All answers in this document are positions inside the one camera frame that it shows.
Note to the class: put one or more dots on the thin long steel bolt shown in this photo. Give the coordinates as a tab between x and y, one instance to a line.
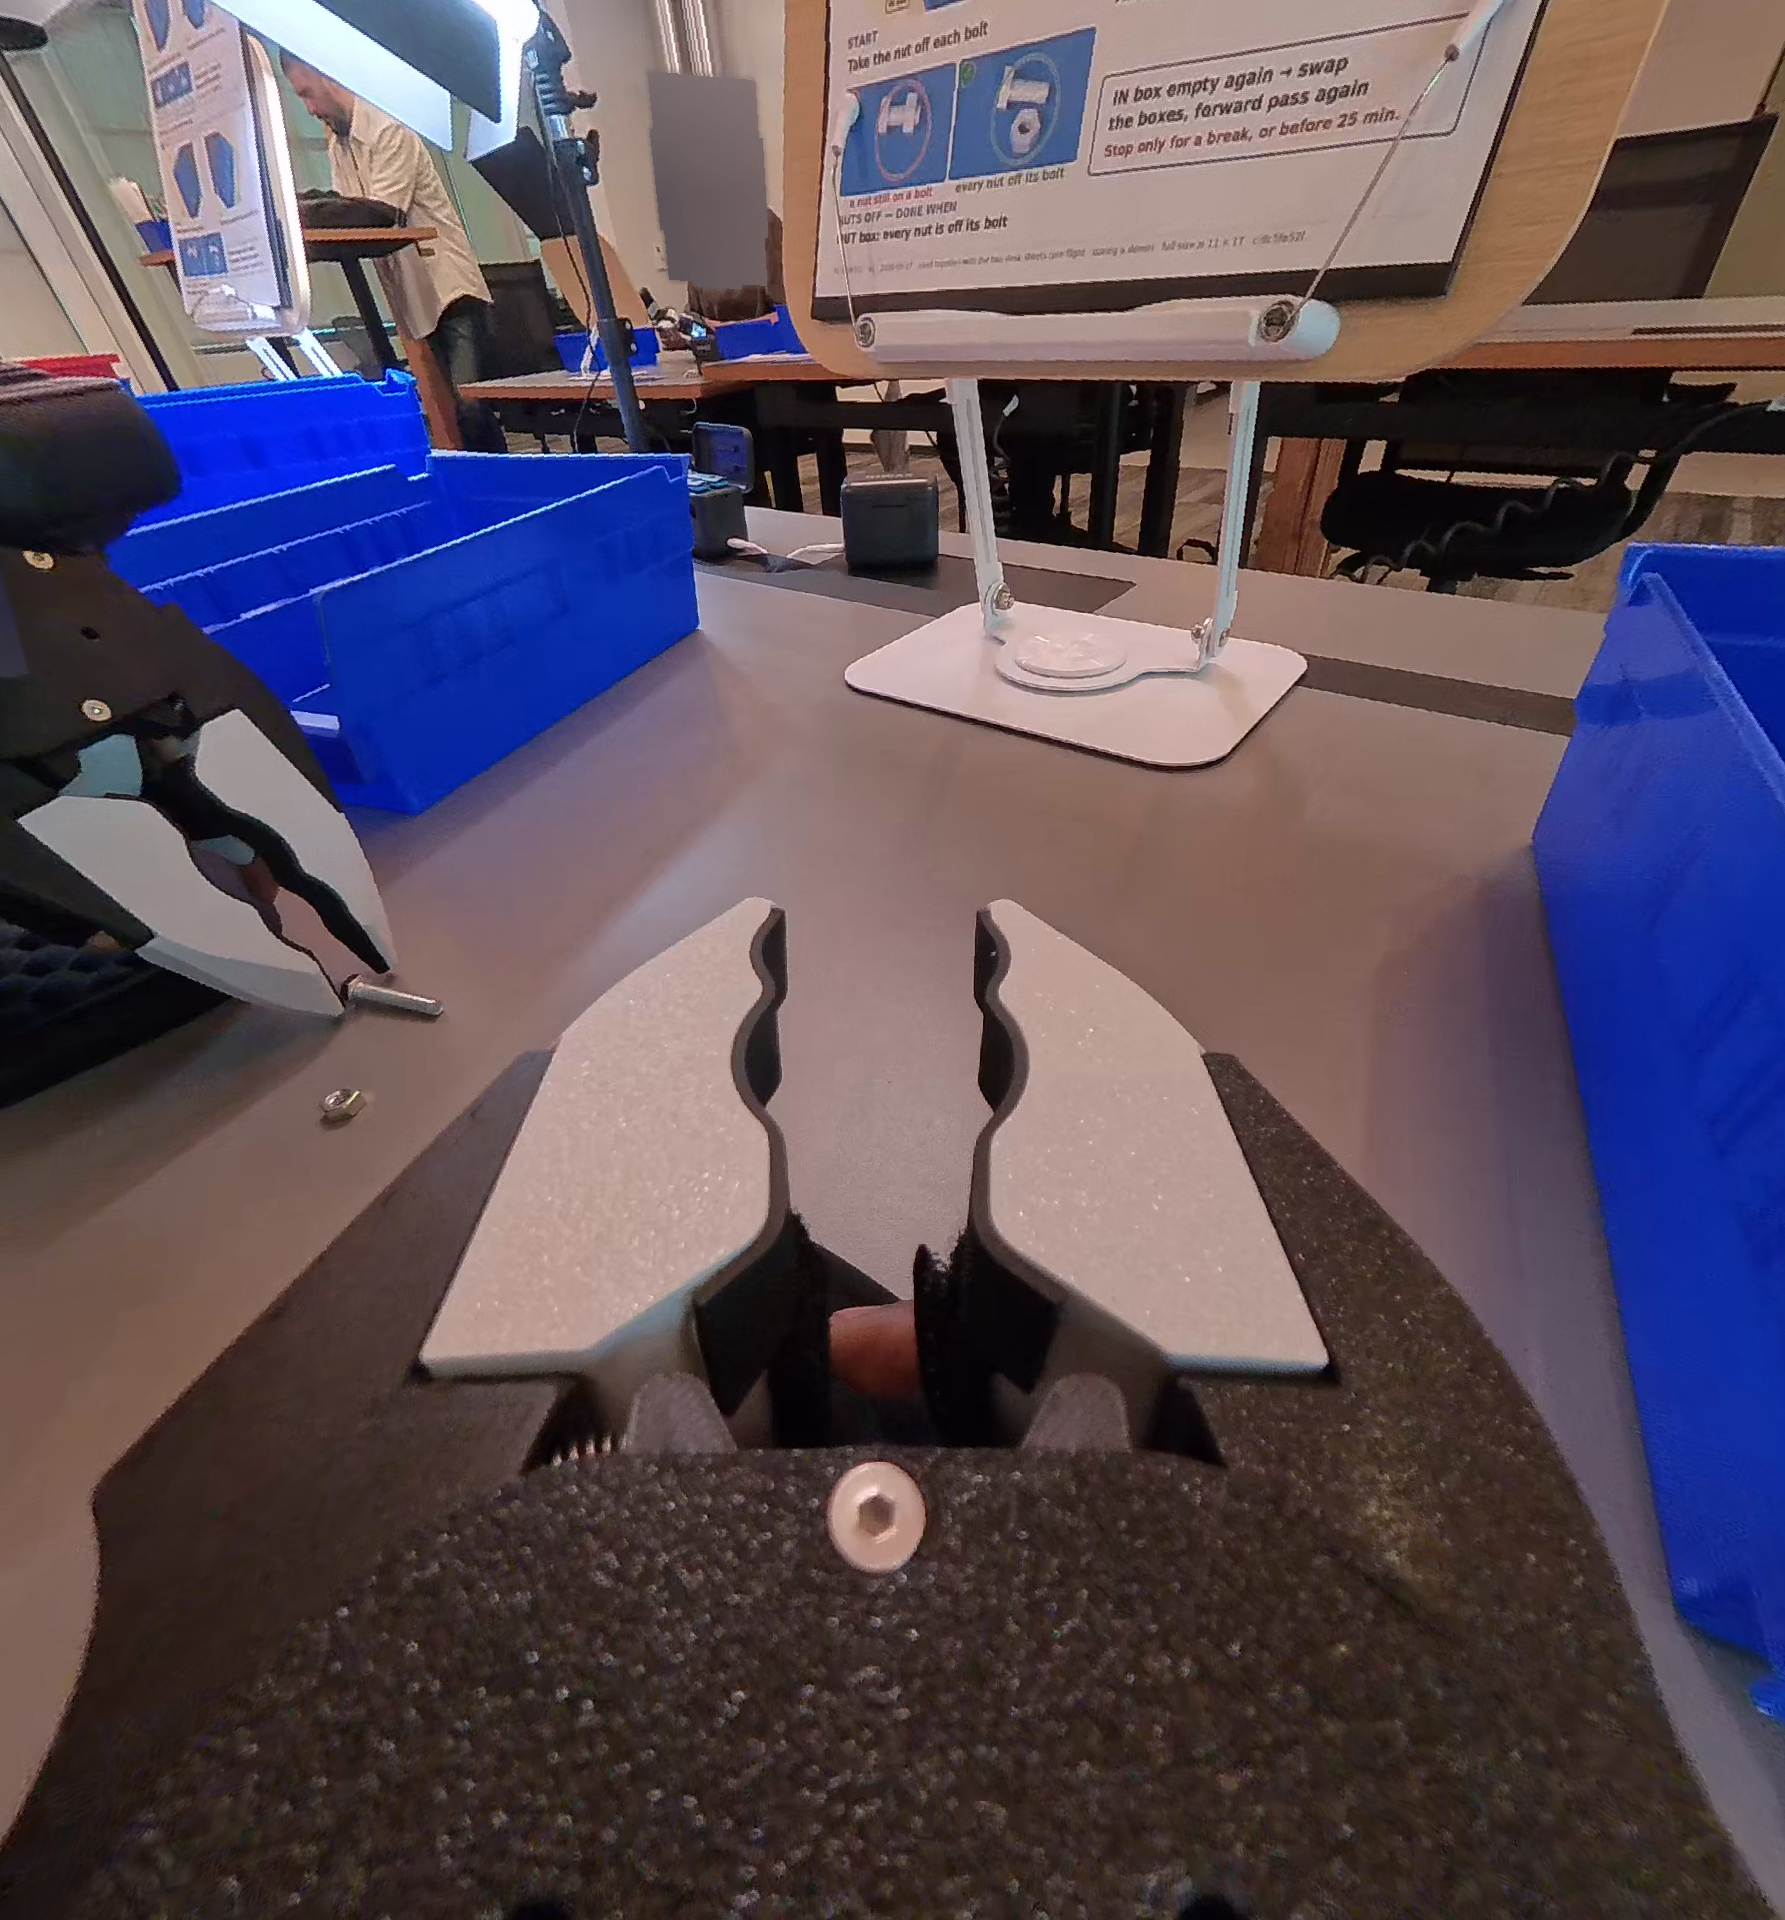
403	998

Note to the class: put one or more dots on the black office chair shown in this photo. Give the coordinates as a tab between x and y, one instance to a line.
1505	521

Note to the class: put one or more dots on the instruction poster on stand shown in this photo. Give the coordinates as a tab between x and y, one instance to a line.
211	179

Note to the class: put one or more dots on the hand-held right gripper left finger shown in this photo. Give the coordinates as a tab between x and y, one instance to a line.
636	1172

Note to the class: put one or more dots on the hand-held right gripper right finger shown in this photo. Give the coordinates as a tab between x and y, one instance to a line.
1133	1187

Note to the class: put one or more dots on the studio LED light panel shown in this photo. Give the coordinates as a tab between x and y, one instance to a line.
426	59

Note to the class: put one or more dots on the small steel hex nut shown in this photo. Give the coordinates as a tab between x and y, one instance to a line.
338	1106

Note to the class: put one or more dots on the small black charging dock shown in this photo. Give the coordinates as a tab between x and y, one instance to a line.
724	506

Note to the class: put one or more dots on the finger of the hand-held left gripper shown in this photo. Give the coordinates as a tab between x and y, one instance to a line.
291	794
154	875

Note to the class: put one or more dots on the person's right hand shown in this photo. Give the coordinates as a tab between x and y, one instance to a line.
870	1349

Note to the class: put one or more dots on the black foam pad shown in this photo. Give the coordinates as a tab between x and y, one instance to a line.
23	1020

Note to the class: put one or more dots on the black floor lamp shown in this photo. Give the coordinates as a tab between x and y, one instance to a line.
84	222

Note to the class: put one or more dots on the black charging case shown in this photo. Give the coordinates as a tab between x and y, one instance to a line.
888	522

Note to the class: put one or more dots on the red plastic bin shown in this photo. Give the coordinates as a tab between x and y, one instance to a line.
73	370

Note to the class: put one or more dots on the white document stand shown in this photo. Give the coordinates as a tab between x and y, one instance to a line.
1099	702

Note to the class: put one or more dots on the blue plastic bin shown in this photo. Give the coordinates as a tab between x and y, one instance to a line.
279	436
498	661
1697	1053

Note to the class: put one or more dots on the black light stand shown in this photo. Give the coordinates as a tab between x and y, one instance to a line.
601	301

